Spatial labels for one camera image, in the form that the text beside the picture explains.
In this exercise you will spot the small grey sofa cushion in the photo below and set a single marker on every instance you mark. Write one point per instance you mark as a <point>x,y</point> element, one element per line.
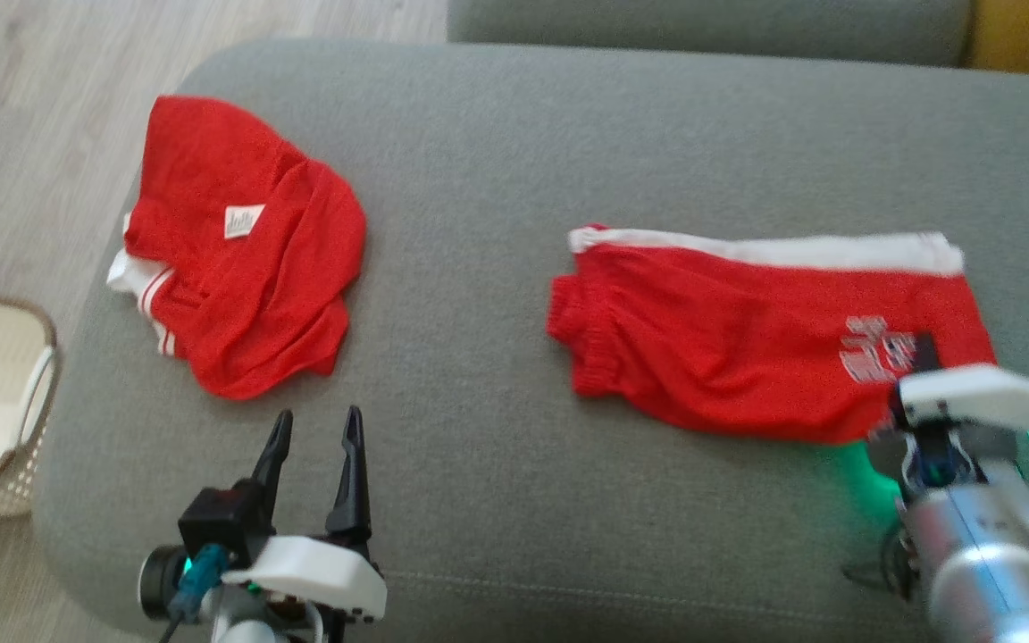
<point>702,27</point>

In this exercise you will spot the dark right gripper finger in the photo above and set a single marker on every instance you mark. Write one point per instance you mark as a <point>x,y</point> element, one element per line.
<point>926,353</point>

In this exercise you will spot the red shorts with white stripe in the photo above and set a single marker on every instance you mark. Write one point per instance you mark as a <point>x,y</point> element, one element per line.
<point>747,339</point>

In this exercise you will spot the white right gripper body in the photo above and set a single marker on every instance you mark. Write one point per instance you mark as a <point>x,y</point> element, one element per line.
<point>979,397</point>

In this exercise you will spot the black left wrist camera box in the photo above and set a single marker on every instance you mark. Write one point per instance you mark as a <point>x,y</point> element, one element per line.
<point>211,522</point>

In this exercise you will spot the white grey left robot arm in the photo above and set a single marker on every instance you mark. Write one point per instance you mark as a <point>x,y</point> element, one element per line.
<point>162,585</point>

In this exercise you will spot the yellow sofa cushion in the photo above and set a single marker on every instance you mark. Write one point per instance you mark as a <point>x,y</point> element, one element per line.
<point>1028,36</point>

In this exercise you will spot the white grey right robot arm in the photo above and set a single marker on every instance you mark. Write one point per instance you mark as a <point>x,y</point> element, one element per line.
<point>988,554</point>

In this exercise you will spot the beige sofa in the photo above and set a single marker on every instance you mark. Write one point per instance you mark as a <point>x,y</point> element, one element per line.
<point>497,500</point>

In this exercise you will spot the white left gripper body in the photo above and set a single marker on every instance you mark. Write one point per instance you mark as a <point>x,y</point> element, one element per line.
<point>318,576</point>

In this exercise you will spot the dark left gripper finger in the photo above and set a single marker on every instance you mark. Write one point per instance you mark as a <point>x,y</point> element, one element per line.
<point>275,464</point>
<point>352,500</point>

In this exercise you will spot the red jersey with white sleeves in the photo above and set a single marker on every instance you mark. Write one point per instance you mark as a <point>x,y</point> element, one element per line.
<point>238,259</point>

